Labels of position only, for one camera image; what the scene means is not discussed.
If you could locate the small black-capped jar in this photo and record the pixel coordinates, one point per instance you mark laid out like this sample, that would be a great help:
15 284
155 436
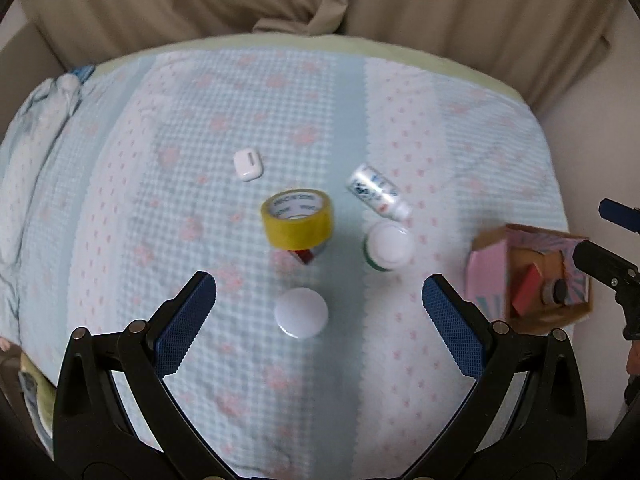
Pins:
555 291

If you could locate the yellow tape roll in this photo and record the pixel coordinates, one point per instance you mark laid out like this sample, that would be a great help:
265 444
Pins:
297 220

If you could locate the light blue checked blanket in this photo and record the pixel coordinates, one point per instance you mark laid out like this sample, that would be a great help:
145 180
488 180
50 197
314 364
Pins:
250 110

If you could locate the small red and white item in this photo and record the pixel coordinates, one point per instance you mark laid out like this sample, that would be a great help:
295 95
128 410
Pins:
305 256

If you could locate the pale green mattress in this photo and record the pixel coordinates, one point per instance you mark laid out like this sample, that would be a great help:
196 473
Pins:
400 50

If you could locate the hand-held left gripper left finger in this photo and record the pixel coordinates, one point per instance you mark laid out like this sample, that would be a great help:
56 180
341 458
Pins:
186 322

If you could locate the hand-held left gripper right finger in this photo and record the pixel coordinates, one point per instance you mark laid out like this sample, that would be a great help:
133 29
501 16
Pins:
452 330

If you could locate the white jar with green label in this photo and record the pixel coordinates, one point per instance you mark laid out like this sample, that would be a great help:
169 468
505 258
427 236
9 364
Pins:
389 246

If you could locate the red block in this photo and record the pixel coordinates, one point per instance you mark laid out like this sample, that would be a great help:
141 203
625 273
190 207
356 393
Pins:
529 290

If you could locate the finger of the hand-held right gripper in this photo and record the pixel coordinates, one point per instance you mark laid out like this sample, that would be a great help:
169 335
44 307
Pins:
602 260
620 213

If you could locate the small white printed bottle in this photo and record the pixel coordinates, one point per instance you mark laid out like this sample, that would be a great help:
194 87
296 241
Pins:
377 190

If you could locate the white earbud case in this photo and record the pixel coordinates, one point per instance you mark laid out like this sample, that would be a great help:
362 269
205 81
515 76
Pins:
247 164

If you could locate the pink cardboard box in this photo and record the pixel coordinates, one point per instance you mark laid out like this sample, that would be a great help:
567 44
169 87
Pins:
487 280

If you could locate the white round lid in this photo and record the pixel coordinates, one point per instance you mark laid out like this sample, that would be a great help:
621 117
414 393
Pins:
301 312

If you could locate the yellowish printed item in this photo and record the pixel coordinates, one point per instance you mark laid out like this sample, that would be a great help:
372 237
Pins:
32 395

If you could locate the blue and white crumpled cloth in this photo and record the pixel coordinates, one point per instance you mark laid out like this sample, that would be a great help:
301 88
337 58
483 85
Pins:
45 110

